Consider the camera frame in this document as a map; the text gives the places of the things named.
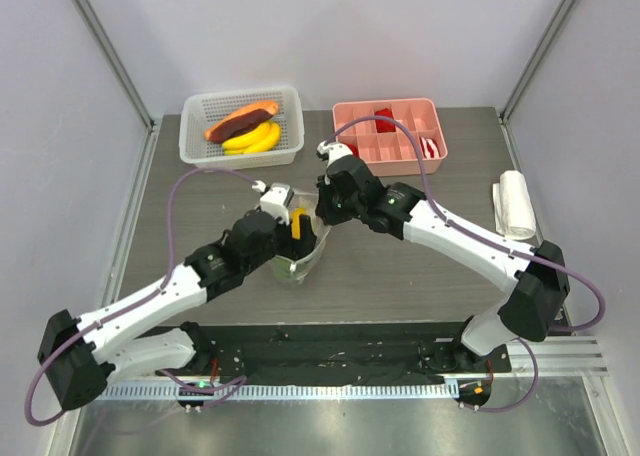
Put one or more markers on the pink divided organizer tray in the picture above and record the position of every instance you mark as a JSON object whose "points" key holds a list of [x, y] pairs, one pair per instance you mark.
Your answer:
{"points": [[392, 154]]}

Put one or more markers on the white slotted cable duct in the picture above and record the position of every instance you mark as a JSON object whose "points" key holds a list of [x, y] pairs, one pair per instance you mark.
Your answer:
{"points": [[161, 390]]}

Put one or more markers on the fake yellow banana bunch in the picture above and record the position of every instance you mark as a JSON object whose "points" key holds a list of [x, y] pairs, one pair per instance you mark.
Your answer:
{"points": [[262, 139]]}

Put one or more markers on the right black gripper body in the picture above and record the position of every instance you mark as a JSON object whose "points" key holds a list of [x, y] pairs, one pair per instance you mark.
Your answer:
{"points": [[326, 208]]}

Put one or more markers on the red item lower compartment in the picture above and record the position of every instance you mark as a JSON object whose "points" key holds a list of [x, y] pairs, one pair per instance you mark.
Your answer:
{"points": [[353, 149]]}

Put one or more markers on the red white striped item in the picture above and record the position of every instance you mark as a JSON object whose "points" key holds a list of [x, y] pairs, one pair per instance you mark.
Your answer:
{"points": [[429, 148]]}

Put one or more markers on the clear zip top bag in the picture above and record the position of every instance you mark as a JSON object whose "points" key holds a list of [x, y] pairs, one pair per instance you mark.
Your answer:
{"points": [[308, 201]]}

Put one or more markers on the fake green leaf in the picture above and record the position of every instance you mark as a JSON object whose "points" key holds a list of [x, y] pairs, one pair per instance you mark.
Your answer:
{"points": [[284, 270]]}

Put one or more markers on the red item upper compartment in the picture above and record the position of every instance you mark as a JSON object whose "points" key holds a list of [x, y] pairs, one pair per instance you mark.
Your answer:
{"points": [[384, 122]]}

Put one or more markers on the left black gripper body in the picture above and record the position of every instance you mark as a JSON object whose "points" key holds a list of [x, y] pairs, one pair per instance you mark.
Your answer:
{"points": [[287, 246]]}

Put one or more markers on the fake steak slice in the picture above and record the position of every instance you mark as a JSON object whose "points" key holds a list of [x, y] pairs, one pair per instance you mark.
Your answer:
{"points": [[242, 121]]}

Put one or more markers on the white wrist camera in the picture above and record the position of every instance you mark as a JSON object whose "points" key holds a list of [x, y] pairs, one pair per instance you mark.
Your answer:
{"points": [[335, 153], [274, 200]]}

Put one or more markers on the white perforated plastic basket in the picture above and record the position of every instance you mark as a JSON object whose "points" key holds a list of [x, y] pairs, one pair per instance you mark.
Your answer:
{"points": [[202, 111]]}

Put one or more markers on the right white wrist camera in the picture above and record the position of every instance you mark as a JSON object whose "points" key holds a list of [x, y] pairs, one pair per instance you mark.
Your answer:
{"points": [[335, 153]]}

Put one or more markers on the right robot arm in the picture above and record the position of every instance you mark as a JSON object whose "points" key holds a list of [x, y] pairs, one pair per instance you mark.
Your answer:
{"points": [[533, 288]]}

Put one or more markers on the rolled white towel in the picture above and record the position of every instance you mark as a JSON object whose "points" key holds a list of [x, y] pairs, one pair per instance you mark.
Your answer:
{"points": [[513, 212]]}

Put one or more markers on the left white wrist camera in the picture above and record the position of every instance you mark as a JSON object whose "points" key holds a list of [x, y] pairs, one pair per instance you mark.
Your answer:
{"points": [[274, 200]]}

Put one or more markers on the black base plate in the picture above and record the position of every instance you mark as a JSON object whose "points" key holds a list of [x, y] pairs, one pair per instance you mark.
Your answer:
{"points": [[335, 355]]}

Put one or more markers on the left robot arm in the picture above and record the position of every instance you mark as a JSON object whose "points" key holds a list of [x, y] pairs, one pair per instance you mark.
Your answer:
{"points": [[80, 356]]}

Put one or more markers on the red item compartment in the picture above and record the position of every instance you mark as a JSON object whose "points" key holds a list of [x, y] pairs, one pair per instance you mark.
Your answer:
{"points": [[353, 149], [384, 122]]}

